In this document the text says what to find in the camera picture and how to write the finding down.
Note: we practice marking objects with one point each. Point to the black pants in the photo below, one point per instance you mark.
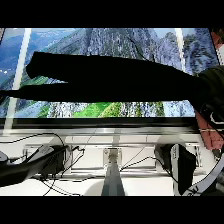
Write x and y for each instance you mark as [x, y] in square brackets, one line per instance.
[110, 80]

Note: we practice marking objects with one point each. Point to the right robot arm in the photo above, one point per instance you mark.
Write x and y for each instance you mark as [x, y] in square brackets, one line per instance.
[183, 166]

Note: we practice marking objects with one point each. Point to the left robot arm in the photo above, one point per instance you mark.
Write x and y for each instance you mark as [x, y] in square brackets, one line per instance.
[23, 168]

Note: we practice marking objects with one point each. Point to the red checked garment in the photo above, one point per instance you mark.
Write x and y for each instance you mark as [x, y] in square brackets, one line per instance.
[208, 133]

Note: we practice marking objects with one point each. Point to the silver frame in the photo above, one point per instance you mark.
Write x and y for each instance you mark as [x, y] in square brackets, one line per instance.
[112, 180]

